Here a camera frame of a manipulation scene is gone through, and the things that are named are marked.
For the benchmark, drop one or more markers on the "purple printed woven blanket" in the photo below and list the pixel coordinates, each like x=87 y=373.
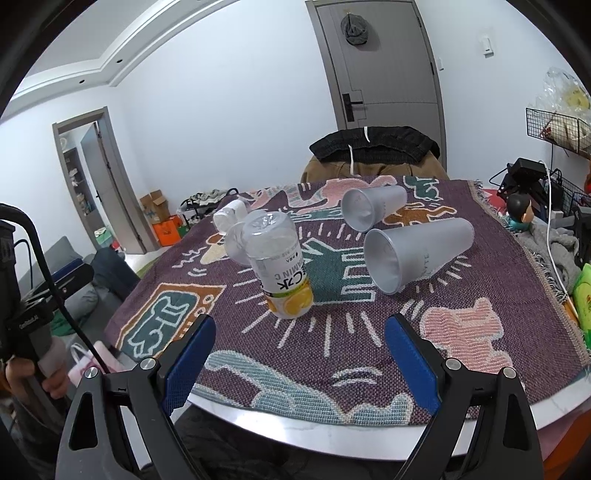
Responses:
x=369 y=332

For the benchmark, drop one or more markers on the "brown chair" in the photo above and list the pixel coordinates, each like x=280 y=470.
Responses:
x=332 y=170

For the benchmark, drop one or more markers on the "cardboard box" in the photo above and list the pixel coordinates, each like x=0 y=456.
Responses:
x=154 y=207

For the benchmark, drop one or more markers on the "grey interior door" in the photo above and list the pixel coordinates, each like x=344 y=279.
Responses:
x=111 y=184

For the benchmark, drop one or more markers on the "grey sofa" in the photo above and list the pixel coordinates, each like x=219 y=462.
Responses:
x=106 y=272

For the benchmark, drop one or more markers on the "pink bag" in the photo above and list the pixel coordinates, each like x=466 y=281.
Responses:
x=87 y=362

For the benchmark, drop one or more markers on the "white wall switch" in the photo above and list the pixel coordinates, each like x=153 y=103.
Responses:
x=486 y=45

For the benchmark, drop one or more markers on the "grey hat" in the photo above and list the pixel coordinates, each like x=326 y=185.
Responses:
x=354 y=28

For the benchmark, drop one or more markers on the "orange bag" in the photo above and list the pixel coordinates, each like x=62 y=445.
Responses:
x=167 y=232

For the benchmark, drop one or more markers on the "black power adapter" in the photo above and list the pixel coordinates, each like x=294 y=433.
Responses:
x=524 y=173

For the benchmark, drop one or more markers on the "black door lock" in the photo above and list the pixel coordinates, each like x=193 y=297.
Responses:
x=352 y=107

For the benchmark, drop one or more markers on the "green packet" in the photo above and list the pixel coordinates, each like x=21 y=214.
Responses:
x=582 y=295

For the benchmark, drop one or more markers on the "black jacket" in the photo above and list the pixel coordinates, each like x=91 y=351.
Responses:
x=374 y=145

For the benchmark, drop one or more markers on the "grey towel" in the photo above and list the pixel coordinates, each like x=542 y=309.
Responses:
x=561 y=254

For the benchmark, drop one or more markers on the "frosted plastic cup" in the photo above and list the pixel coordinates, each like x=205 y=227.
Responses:
x=415 y=254
x=369 y=205

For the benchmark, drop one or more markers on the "toy figurine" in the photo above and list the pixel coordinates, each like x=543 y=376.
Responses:
x=519 y=210

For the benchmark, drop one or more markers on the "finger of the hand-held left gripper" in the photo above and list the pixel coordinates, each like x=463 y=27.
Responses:
x=74 y=277

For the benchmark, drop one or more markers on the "clear yellow-label plastic bottle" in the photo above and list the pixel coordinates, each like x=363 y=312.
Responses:
x=277 y=263

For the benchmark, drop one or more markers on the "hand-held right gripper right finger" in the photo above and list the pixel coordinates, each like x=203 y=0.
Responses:
x=411 y=364

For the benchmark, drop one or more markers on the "person's left forearm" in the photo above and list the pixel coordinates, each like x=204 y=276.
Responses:
x=27 y=429

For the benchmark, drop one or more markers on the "clear plastic bag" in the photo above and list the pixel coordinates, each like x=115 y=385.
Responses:
x=565 y=92

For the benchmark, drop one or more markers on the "person's left hand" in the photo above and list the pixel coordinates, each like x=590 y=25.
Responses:
x=44 y=378

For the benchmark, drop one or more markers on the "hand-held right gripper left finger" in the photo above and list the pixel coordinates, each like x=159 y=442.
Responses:
x=189 y=364

